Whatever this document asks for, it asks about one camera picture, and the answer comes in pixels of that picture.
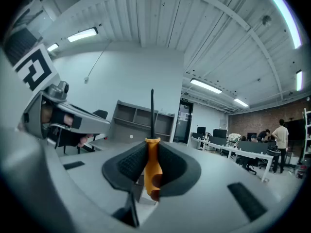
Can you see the black monitor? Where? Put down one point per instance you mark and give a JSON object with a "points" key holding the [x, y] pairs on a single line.
{"points": [[252, 135], [201, 130], [219, 133]]}

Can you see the dark glass door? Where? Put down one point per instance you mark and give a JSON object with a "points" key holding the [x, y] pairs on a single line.
{"points": [[183, 122]]}

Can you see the large black screen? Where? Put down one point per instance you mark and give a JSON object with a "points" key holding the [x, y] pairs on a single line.
{"points": [[295, 130]]}

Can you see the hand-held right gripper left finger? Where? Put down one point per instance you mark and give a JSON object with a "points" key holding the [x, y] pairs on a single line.
{"points": [[97, 173]]}

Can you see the ceiling light bar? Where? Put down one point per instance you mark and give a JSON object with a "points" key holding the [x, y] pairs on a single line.
{"points": [[82, 35], [286, 16], [241, 102], [206, 85], [299, 80], [52, 47]]}

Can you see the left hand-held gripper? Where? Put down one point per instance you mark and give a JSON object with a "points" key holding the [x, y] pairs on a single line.
{"points": [[36, 67]]}

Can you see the green exit sign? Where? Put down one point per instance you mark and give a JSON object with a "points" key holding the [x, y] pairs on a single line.
{"points": [[185, 100]]}

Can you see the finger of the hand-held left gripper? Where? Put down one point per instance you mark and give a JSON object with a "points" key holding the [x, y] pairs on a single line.
{"points": [[94, 124]]}

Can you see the grey wooden hutch shelf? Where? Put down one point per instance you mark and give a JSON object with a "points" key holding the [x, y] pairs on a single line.
{"points": [[136, 127]]}

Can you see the grey wooden desk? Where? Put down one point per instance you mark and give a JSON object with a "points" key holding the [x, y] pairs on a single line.
{"points": [[114, 143]]}

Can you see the black office chair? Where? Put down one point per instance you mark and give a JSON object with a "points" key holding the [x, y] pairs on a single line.
{"points": [[251, 162]]}

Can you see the small fisheye camera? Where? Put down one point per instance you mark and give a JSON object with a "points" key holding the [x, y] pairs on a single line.
{"points": [[63, 87]]}

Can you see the black desk divider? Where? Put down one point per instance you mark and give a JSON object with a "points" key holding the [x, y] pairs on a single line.
{"points": [[252, 147], [217, 141]]}

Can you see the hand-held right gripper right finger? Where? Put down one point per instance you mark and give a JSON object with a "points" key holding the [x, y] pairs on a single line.
{"points": [[213, 173]]}

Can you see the white shelf rack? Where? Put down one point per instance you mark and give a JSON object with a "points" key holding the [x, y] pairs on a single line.
{"points": [[306, 130]]}

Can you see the person's left hand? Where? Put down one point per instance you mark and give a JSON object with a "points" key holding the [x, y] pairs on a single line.
{"points": [[46, 114]]}

